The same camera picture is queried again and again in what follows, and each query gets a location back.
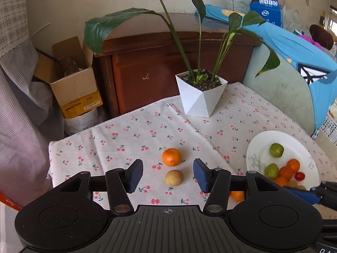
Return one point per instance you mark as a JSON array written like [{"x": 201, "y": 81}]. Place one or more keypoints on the white faceted plant pot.
[{"x": 197, "y": 100}]

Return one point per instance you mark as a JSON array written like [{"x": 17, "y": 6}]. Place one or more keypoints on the cherry print tablecloth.
[{"x": 131, "y": 137}]

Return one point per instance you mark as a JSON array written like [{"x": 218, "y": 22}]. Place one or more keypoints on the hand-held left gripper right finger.
[{"x": 201, "y": 175}]

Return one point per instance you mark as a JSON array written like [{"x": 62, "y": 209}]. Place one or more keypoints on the brown kiwi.
[
  {"x": 301, "y": 187},
  {"x": 292, "y": 183}
]

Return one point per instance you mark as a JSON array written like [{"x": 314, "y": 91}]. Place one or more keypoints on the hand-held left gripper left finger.
[{"x": 135, "y": 176}]

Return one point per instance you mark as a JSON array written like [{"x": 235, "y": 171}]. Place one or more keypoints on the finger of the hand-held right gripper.
[{"x": 300, "y": 193}]

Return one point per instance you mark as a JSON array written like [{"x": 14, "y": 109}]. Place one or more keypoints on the white sack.
[{"x": 84, "y": 122}]

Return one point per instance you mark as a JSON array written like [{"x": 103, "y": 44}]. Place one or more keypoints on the grey checked cloth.
[{"x": 23, "y": 116}]

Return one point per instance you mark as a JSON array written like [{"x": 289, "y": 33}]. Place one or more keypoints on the green lime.
[
  {"x": 276, "y": 150},
  {"x": 271, "y": 170}
]

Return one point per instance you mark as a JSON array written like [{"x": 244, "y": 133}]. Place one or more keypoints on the orange mandarin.
[
  {"x": 237, "y": 196},
  {"x": 280, "y": 181},
  {"x": 293, "y": 164},
  {"x": 285, "y": 173},
  {"x": 171, "y": 157}
]

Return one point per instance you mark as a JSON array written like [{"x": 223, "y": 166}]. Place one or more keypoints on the white plate with flower drawing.
[{"x": 263, "y": 147}]

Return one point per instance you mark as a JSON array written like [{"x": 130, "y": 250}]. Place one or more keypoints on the pink cloth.
[{"x": 314, "y": 42}]

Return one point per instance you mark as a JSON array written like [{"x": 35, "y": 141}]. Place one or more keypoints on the dark wooden cabinet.
[{"x": 142, "y": 63}]

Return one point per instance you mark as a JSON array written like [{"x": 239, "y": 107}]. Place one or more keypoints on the open cardboard box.
[{"x": 76, "y": 89}]

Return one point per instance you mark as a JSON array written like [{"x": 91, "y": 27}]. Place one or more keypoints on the cream checked cloth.
[{"x": 11, "y": 18}]

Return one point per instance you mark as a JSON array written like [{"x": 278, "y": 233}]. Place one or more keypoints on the small brown potato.
[{"x": 173, "y": 177}]

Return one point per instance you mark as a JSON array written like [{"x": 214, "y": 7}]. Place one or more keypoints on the round red cherry tomato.
[{"x": 299, "y": 176}]

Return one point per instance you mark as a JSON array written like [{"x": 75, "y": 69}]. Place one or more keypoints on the green leafy plant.
[{"x": 102, "y": 29}]

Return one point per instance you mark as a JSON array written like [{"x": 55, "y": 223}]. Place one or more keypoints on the white plastic basket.
[{"x": 327, "y": 129}]

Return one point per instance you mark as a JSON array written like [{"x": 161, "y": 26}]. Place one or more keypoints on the blue carton box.
[{"x": 267, "y": 10}]

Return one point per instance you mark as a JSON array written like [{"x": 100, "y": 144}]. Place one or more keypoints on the dark brown round object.
[{"x": 321, "y": 34}]

